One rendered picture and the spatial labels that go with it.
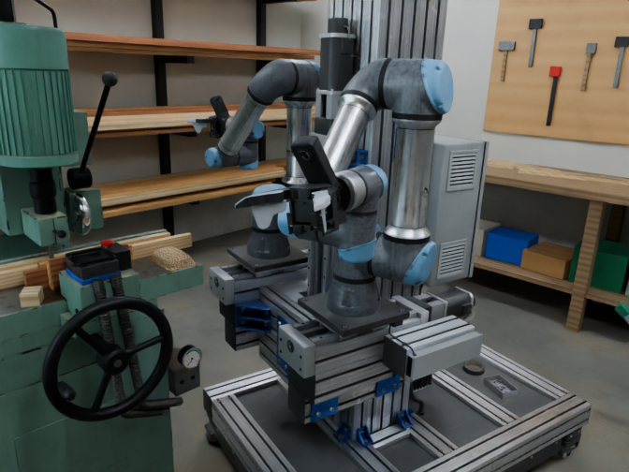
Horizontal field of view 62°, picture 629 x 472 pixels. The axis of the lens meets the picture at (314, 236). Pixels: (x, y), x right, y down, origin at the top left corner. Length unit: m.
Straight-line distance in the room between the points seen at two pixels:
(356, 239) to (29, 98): 0.78
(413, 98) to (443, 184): 0.52
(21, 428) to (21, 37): 0.88
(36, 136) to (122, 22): 2.83
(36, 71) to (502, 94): 3.27
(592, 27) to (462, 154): 2.29
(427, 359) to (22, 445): 1.01
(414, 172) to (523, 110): 2.79
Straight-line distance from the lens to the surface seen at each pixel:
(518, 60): 4.03
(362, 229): 1.04
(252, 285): 1.78
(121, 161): 4.13
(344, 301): 1.39
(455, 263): 1.82
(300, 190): 0.87
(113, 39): 3.48
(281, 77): 1.72
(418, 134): 1.24
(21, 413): 1.46
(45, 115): 1.35
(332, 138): 1.19
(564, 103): 3.91
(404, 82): 1.22
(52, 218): 1.43
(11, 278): 1.49
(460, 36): 4.25
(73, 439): 1.55
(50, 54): 1.36
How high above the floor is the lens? 1.43
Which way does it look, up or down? 18 degrees down
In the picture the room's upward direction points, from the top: 2 degrees clockwise
